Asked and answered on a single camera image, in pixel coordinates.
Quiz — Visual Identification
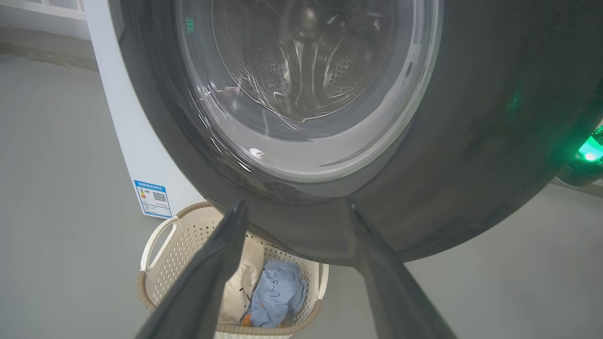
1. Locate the cream garment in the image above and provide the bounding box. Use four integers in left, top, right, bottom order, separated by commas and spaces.
219, 238, 267, 325

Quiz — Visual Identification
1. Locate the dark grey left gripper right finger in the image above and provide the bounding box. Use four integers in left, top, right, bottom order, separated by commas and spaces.
344, 200, 458, 339

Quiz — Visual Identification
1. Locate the white washing machine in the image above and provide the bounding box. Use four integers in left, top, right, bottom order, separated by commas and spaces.
84, 0, 205, 219

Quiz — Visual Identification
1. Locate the white window frame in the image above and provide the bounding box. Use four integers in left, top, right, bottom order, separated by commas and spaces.
0, 0, 88, 22

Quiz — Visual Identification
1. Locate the cream perforated laundry basket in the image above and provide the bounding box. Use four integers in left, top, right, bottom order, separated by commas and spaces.
137, 202, 329, 339

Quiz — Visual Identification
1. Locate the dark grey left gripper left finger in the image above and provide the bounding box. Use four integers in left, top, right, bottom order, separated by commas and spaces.
134, 200, 249, 339

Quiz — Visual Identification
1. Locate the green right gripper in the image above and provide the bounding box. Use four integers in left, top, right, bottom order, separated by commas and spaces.
556, 125, 603, 187

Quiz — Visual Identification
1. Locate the dark round washing machine door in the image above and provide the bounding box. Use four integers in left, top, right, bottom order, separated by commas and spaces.
107, 0, 603, 266

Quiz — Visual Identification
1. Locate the blue white energy label sticker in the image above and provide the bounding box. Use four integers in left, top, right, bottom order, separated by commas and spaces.
134, 180, 173, 219

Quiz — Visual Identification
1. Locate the light blue garment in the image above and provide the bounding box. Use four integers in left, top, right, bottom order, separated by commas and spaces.
240, 260, 308, 329

